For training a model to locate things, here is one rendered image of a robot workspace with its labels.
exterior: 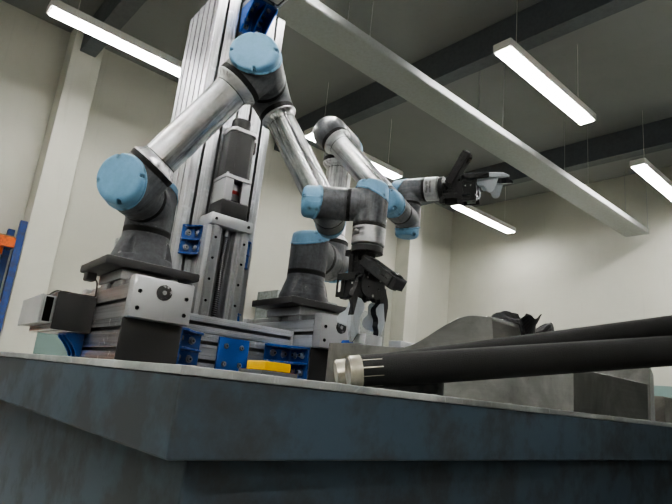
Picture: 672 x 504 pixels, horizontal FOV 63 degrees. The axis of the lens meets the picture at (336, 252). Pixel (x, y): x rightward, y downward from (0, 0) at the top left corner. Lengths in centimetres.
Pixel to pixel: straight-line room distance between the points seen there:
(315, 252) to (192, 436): 141
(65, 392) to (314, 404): 16
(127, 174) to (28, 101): 540
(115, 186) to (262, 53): 45
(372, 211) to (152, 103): 608
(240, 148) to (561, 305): 774
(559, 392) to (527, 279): 860
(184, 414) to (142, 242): 116
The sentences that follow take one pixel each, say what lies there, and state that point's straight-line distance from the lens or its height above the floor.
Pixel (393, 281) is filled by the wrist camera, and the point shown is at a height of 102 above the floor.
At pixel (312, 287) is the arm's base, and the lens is 160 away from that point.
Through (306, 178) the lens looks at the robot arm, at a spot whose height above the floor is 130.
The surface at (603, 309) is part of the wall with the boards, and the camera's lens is 878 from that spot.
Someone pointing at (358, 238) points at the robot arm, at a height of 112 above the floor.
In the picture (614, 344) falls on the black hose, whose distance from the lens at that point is 59.
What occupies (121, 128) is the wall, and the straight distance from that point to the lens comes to 689.
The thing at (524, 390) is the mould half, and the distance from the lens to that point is 84.
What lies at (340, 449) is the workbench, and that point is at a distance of 30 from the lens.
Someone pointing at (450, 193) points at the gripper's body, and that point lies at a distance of 172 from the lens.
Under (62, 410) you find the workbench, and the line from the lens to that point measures 37.
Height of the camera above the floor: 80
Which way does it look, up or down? 14 degrees up
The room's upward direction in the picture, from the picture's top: 6 degrees clockwise
